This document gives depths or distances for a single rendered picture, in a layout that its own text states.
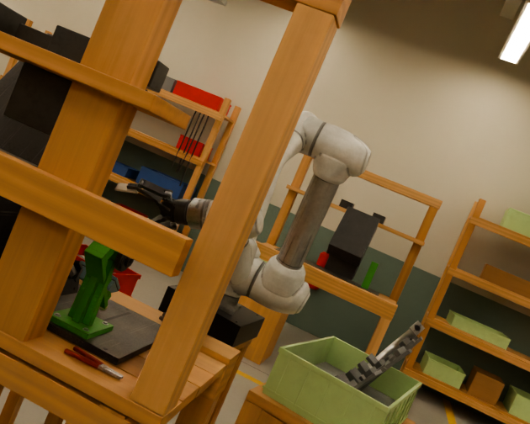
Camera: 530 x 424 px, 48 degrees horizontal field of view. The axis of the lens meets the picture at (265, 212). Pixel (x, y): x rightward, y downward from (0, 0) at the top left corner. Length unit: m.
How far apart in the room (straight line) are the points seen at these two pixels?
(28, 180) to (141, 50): 0.40
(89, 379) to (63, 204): 0.41
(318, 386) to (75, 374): 0.87
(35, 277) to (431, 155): 6.14
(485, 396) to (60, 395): 5.76
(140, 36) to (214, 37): 6.56
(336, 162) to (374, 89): 5.40
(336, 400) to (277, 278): 0.51
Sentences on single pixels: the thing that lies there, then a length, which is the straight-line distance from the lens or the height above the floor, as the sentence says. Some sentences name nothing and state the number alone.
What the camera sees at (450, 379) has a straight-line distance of 6.80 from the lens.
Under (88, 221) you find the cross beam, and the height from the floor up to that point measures 1.22.
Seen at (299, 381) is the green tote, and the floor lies 0.89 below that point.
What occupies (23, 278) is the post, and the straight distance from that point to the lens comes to 1.54.
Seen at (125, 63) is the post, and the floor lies 1.58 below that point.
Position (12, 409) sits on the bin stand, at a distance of 2.82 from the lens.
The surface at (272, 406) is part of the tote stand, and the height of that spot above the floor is 0.78.
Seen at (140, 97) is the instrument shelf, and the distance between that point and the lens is 1.38.
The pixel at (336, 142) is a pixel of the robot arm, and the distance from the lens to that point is 2.04.
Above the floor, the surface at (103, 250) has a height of 1.13.
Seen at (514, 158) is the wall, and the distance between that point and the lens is 7.34.
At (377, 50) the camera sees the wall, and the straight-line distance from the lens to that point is 7.55.
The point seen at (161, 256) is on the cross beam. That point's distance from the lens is 1.32.
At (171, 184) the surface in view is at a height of 1.00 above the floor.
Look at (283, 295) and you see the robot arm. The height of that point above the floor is 1.09.
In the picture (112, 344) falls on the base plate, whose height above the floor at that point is 0.90.
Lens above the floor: 1.45
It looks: 3 degrees down
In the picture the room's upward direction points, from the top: 23 degrees clockwise
